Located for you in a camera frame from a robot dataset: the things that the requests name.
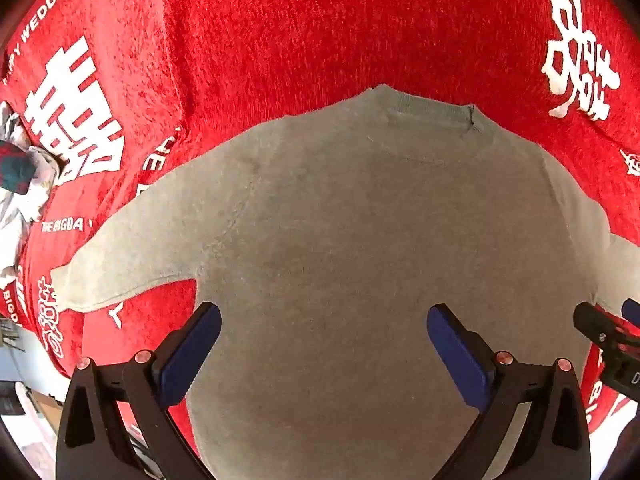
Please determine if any white crumpled cloth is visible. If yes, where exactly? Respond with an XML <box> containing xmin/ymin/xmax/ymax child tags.
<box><xmin>0</xmin><ymin>102</ymin><xmax>68</xmax><ymax>286</ymax></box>

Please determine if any grey sweater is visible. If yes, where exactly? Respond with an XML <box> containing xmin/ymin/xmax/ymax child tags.
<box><xmin>50</xmin><ymin>84</ymin><xmax>640</xmax><ymax>480</ymax></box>

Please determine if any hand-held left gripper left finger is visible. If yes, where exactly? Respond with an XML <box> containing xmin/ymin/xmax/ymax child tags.
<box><xmin>55</xmin><ymin>301</ymin><xmax>222</xmax><ymax>480</ymax></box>

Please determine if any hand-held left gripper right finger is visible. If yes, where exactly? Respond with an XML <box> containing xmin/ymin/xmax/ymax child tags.
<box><xmin>426</xmin><ymin>303</ymin><xmax>593</xmax><ymax>480</ymax></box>

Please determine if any red printed blanket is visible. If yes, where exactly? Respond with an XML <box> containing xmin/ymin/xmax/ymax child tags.
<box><xmin>0</xmin><ymin>0</ymin><xmax>640</xmax><ymax>441</ymax></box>

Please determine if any dark plaid cloth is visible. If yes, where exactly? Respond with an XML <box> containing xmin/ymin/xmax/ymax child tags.
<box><xmin>0</xmin><ymin>141</ymin><xmax>39</xmax><ymax>194</ymax></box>

